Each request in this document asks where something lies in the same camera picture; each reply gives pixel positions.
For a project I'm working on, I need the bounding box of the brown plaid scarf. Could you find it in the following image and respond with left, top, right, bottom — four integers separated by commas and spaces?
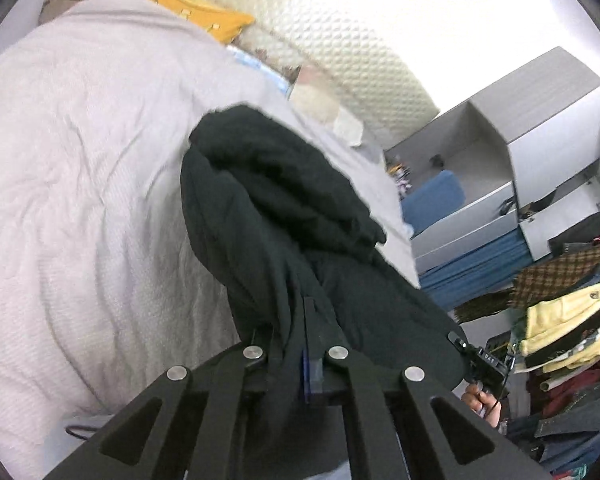
452, 244, 600, 323

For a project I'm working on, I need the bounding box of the person's right hand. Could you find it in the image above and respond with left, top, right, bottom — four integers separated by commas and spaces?
461, 381, 504, 429

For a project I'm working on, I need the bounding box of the yellow pillow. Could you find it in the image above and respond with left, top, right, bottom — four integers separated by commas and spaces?
130, 0, 257, 45

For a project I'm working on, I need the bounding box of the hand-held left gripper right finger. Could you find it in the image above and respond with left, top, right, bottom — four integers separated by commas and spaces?
300, 344, 553, 480

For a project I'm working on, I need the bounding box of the blue curtain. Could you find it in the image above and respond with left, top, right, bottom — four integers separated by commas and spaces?
419, 227, 536, 312

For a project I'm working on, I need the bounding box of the pile of clothes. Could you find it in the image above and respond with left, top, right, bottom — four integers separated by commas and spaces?
500, 330, 600, 480

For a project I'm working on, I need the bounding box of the grey wardrobe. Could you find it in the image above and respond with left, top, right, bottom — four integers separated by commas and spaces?
382, 46, 600, 291

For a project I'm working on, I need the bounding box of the black cable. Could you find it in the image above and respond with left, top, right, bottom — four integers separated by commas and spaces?
65, 425, 103, 442

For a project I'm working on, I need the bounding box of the blue padded board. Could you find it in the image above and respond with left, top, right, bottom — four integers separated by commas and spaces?
400, 170, 467, 237

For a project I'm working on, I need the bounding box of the bed with grey sheet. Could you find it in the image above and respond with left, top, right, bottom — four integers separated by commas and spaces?
0, 0, 422, 480

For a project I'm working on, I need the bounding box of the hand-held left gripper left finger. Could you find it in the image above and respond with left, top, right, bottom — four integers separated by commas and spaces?
44, 345, 281, 480

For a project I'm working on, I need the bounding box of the group of small bottles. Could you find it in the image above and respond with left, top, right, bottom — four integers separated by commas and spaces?
386, 160, 413, 196

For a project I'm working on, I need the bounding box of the wooden nightstand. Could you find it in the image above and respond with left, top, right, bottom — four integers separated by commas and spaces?
39, 0, 88, 25

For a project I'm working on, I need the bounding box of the cream patchwork pillow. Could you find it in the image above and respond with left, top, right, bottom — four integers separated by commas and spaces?
289, 64, 367, 148

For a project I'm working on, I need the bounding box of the cream quilted headboard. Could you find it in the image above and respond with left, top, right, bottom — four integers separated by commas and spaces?
157, 0, 442, 123

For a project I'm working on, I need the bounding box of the black puffer jacket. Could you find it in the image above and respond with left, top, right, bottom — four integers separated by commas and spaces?
180, 104, 471, 480

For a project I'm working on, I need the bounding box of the light blue printed pillow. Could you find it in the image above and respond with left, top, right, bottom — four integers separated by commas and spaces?
226, 44, 293, 97

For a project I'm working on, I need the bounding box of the yellow garment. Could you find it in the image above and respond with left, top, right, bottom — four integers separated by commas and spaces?
519, 274, 600, 373

